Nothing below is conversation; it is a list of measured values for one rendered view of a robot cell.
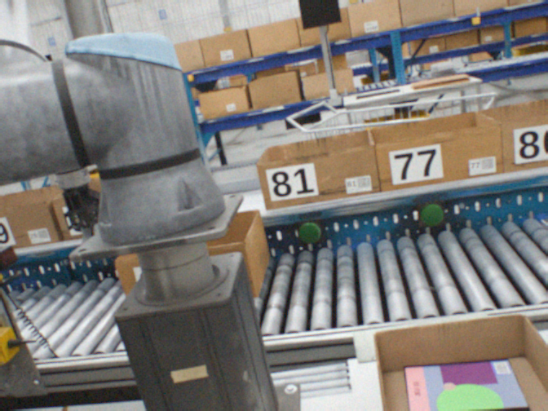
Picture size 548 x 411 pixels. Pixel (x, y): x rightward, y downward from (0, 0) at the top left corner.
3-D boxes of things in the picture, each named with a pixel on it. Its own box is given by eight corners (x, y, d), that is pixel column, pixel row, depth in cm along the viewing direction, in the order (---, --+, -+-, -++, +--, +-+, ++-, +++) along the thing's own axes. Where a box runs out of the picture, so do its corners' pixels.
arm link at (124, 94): (208, 148, 69) (178, 16, 65) (81, 178, 65) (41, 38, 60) (190, 143, 83) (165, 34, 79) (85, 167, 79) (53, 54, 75)
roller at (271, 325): (259, 355, 123) (255, 337, 122) (281, 265, 172) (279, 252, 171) (279, 352, 122) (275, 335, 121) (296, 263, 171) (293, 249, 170)
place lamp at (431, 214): (422, 227, 159) (419, 207, 157) (422, 226, 160) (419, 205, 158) (444, 224, 158) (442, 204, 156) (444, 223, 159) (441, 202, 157)
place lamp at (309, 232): (301, 245, 166) (297, 225, 164) (301, 244, 167) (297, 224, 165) (321, 242, 165) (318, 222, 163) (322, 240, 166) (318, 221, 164)
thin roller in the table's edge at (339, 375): (213, 392, 104) (346, 374, 101) (214, 386, 106) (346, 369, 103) (215, 399, 105) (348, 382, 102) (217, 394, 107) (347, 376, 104)
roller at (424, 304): (422, 337, 117) (419, 318, 115) (397, 249, 166) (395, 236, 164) (444, 334, 116) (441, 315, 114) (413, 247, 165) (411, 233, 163)
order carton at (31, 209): (-29, 258, 192) (-46, 217, 187) (15, 231, 220) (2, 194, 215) (59, 244, 185) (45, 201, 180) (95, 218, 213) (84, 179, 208)
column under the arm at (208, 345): (299, 495, 76) (254, 307, 66) (138, 511, 78) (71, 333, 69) (300, 387, 100) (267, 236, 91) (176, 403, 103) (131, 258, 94)
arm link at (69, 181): (64, 169, 147) (94, 163, 145) (69, 185, 148) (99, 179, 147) (48, 177, 138) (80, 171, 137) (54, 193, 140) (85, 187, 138)
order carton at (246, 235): (129, 314, 148) (112, 262, 143) (161, 271, 176) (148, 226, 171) (258, 298, 142) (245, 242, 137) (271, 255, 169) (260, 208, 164)
